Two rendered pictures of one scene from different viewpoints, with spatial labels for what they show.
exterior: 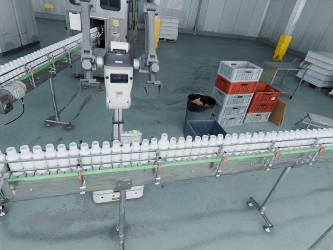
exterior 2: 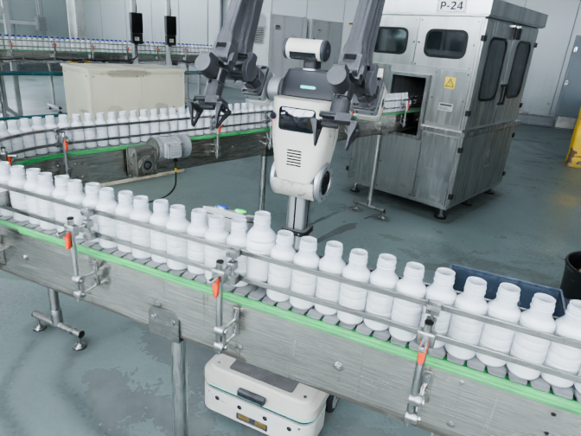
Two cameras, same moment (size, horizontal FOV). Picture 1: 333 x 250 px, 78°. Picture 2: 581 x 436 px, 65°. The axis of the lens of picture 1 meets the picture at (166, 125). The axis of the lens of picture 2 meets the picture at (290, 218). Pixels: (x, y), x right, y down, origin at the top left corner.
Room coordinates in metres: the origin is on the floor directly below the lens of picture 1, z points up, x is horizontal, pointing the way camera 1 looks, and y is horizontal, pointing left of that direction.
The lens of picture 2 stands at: (0.39, -0.72, 1.57)
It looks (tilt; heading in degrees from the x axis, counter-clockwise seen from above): 21 degrees down; 44
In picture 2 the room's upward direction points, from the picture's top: 4 degrees clockwise
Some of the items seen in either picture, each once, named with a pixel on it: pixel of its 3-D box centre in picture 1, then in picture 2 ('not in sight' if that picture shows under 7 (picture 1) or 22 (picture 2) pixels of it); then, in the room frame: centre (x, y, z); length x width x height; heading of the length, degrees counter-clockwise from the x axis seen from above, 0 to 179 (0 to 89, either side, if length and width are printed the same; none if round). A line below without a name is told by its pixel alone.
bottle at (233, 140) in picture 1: (231, 143); (500, 323); (1.23, -0.49, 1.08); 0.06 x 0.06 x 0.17
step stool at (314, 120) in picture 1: (315, 126); not in sight; (3.54, -2.81, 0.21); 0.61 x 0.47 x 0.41; 164
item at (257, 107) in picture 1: (255, 102); not in sight; (3.88, -1.70, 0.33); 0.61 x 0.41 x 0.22; 114
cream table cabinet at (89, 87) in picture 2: not in sight; (128, 121); (2.72, 4.15, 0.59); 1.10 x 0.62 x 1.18; 3
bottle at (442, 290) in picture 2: (217, 145); (437, 307); (1.19, -0.38, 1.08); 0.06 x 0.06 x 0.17
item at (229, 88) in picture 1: (236, 83); not in sight; (3.54, -1.09, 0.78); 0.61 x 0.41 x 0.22; 117
